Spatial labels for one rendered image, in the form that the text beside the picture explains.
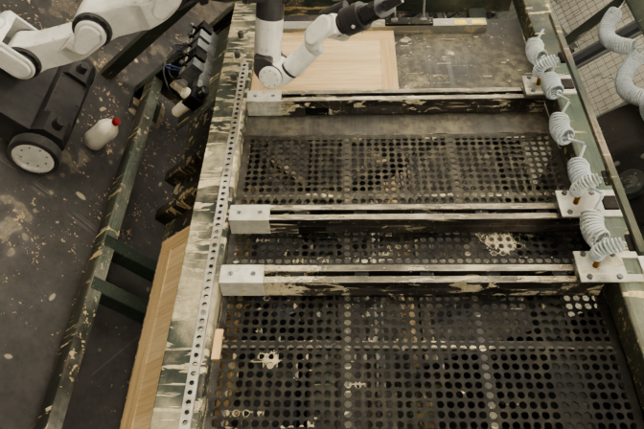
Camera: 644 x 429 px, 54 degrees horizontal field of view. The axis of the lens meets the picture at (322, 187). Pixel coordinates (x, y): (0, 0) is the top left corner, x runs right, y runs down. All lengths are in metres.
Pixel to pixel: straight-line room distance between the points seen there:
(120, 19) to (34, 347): 1.22
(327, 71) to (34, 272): 1.36
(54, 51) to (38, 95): 0.26
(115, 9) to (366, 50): 0.97
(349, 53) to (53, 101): 1.22
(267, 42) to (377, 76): 0.57
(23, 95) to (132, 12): 0.62
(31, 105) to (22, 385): 1.07
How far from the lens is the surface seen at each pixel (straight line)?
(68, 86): 2.90
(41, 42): 2.64
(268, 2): 2.04
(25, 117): 2.73
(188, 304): 1.83
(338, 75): 2.50
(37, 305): 2.60
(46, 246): 2.71
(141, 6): 2.37
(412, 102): 2.32
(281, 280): 1.80
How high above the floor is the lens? 2.17
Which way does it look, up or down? 31 degrees down
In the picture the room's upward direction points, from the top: 60 degrees clockwise
